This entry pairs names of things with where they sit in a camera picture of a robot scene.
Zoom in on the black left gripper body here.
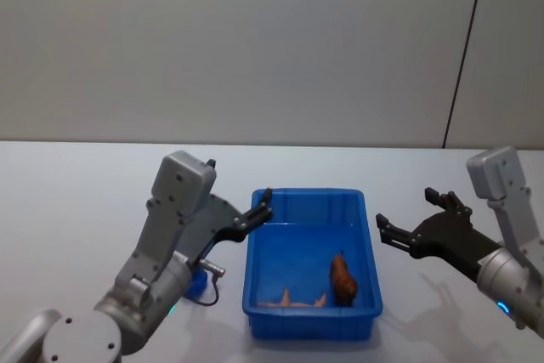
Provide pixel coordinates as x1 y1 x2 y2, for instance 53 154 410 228
185 193 243 264

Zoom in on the brown lumpy food piece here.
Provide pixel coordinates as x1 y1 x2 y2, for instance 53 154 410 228
330 252 360 307

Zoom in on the dark cable with silver plug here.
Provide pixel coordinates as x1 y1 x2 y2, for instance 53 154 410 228
191 258 227 307

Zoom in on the small blue plastic piece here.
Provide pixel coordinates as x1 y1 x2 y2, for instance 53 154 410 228
185 268 208 300

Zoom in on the flat orange pointed piece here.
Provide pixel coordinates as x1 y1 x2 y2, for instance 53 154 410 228
256 287 329 309

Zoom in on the blue plastic bin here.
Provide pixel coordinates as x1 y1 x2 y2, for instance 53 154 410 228
241 186 384 342

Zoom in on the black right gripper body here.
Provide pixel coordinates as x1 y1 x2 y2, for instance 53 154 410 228
409 208 503 284

